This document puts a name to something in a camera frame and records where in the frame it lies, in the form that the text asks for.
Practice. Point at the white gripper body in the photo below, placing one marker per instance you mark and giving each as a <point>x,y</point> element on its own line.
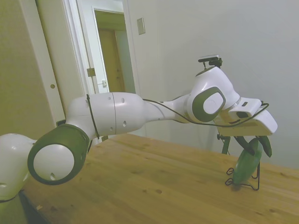
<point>268,123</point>

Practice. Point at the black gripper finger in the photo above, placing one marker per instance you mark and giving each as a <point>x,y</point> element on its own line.
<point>266,147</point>
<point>246,145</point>

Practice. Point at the green plate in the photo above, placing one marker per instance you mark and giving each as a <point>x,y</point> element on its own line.
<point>245,168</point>

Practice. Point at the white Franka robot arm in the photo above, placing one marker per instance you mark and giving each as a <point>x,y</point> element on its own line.
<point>126,112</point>

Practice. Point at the metal door latch plate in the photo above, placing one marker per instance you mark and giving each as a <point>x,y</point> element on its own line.
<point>104,83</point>

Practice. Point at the wooden hallway door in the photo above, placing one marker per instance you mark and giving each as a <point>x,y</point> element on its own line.
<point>113,65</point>

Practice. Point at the brass door hinge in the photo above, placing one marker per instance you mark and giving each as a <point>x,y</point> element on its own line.
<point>91,72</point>

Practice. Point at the small orange tape scrap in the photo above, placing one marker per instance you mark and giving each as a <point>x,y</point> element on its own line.
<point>39,206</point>

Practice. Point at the white open door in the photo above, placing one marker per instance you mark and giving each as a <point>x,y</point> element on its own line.
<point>53,46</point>

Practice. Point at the black camera stand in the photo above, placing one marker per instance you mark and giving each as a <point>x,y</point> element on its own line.
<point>225,145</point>

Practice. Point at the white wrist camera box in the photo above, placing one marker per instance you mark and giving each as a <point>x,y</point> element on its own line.
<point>247,108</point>

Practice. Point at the grey camera on stand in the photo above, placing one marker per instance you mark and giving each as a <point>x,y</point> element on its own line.
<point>209,58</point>

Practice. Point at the beige wall switch plate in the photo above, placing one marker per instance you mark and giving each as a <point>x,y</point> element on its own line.
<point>140,26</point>

